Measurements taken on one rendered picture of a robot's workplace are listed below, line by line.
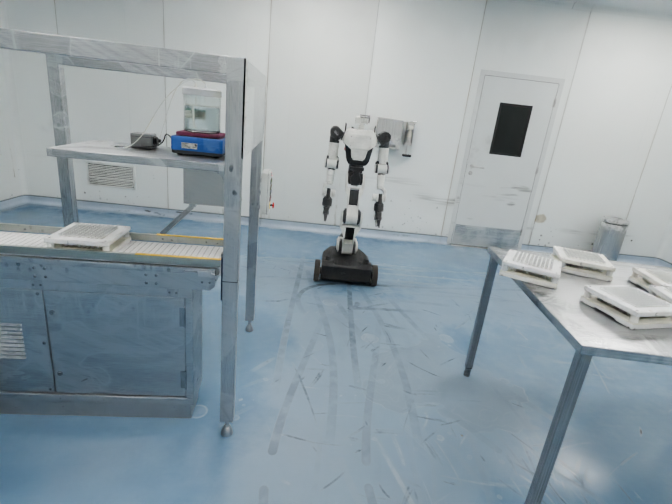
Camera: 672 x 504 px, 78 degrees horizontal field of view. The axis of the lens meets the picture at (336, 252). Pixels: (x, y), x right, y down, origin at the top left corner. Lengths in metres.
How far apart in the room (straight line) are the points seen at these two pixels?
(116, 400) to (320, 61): 4.12
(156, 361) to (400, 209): 3.94
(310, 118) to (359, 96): 0.63
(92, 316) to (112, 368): 0.27
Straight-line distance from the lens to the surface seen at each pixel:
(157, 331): 2.06
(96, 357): 2.23
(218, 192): 1.94
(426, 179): 5.41
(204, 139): 1.77
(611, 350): 1.68
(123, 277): 1.94
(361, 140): 3.71
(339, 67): 5.24
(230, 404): 2.08
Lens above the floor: 1.50
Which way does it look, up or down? 19 degrees down
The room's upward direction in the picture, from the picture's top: 6 degrees clockwise
